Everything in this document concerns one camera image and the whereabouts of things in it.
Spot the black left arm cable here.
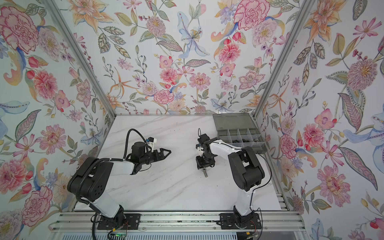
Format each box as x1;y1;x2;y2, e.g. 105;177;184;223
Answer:
122;128;148;160

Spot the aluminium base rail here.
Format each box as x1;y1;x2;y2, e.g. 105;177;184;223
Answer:
48;211;306;233

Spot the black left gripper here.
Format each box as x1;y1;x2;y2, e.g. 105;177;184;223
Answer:
139;147;171;166

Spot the grey plastic organizer box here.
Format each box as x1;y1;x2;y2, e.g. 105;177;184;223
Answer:
213;113;267;154

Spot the aluminium corner post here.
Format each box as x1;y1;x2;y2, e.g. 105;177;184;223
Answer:
42;0;117;121
254;0;315;120

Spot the aluminium corner post right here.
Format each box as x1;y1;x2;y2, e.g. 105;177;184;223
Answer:
254;0;315;120

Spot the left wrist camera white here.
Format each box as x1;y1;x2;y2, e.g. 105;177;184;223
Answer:
146;137;157;151

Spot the aluminium corner post left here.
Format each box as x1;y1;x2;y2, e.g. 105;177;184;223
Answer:
42;0;117;121

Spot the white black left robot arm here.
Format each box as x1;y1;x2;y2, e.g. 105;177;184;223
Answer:
67;142;172;219

